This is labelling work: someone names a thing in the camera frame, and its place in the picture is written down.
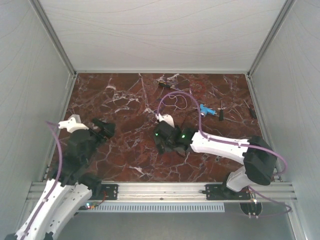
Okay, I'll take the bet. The blue wire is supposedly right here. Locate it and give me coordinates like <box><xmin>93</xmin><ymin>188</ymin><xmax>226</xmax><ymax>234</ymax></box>
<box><xmin>152</xmin><ymin>97</ymin><xmax>166</xmax><ymax>114</ymax></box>

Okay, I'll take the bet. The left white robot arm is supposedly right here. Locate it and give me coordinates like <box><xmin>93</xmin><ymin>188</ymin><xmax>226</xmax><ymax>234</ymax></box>
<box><xmin>5</xmin><ymin>114</ymin><xmax>116</xmax><ymax>240</ymax></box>

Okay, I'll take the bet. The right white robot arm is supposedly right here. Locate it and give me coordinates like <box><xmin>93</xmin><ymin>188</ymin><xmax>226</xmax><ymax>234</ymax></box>
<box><xmin>153</xmin><ymin>120</ymin><xmax>277</xmax><ymax>199</ymax></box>

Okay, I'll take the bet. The blue toy drill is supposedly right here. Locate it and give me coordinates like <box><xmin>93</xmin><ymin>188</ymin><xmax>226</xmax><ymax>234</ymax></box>
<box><xmin>199</xmin><ymin>104</ymin><xmax>216</xmax><ymax>118</ymax></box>

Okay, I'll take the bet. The black yellow screwdriver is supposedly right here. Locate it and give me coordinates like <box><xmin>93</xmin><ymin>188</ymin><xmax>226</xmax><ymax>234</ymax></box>
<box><xmin>158</xmin><ymin>81</ymin><xmax>175</xmax><ymax>90</ymax></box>

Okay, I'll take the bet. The small circuit board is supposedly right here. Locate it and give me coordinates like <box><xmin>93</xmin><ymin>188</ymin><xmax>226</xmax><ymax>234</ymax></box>
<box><xmin>84</xmin><ymin>201</ymin><xmax>100</xmax><ymax>210</ymax></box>

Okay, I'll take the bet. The small black screwdriver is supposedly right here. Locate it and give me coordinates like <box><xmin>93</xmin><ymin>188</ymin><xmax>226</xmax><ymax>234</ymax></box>
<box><xmin>244</xmin><ymin>100</ymin><xmax>257</xmax><ymax>119</ymax></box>

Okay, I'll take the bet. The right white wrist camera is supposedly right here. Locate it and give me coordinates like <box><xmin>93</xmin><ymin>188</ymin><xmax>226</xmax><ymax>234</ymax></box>
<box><xmin>156</xmin><ymin>113</ymin><xmax>175</xmax><ymax>128</ymax></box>

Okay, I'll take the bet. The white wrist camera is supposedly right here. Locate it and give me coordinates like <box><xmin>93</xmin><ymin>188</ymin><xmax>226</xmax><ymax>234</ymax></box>
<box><xmin>156</xmin><ymin>113</ymin><xmax>175</xmax><ymax>128</ymax></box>
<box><xmin>58</xmin><ymin>114</ymin><xmax>89</xmax><ymax>133</ymax></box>

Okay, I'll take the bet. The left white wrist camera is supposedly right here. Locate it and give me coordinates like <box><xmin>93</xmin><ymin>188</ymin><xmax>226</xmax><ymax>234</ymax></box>
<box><xmin>58</xmin><ymin>114</ymin><xmax>89</xmax><ymax>133</ymax></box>

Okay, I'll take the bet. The right black mount plate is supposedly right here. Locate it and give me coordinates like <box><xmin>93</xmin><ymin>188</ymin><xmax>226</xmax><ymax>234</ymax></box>
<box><xmin>200</xmin><ymin>184</ymin><xmax>251</xmax><ymax>201</ymax></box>

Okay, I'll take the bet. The black mount plate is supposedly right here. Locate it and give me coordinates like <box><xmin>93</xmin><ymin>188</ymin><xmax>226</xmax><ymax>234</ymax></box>
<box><xmin>200</xmin><ymin>184</ymin><xmax>251</xmax><ymax>201</ymax></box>
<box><xmin>91</xmin><ymin>184</ymin><xmax>119</xmax><ymax>201</ymax></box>

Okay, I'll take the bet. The left black mount plate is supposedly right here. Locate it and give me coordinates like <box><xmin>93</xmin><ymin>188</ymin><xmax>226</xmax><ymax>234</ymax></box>
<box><xmin>91</xmin><ymin>184</ymin><xmax>119</xmax><ymax>201</ymax></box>

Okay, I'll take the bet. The grey slotted cable duct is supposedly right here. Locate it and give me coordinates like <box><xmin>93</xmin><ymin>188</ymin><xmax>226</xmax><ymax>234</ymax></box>
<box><xmin>93</xmin><ymin>202</ymin><xmax>225</xmax><ymax>213</ymax></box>

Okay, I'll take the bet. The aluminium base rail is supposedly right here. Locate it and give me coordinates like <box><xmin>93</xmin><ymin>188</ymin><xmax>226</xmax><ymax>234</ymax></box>
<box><xmin>27</xmin><ymin>181</ymin><xmax>298</xmax><ymax>203</ymax></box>

